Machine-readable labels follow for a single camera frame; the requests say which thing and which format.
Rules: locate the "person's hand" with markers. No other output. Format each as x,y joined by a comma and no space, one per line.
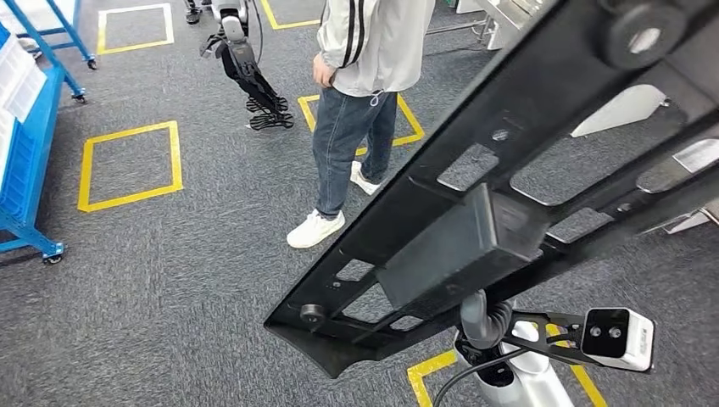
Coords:
323,73

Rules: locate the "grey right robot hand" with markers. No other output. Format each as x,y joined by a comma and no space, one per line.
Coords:
477,326

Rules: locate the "black plastic panel part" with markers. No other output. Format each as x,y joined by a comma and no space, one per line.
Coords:
505,112

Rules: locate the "person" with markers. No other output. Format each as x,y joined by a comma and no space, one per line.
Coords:
348,129

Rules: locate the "bystander humanoid robot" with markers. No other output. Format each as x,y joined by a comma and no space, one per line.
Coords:
241,62

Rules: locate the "yellow floor tape square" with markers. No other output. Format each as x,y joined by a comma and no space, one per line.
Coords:
84,168

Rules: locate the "white bin stack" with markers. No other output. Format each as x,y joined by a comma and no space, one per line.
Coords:
17,78

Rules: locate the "blue wheeled cart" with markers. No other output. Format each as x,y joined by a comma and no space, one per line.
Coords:
22,168

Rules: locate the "black camera bracket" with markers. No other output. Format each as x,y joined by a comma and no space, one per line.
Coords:
553,345

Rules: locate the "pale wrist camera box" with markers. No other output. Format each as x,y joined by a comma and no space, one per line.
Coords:
618,340

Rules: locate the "blue cart frame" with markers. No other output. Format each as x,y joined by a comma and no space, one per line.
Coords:
67,76

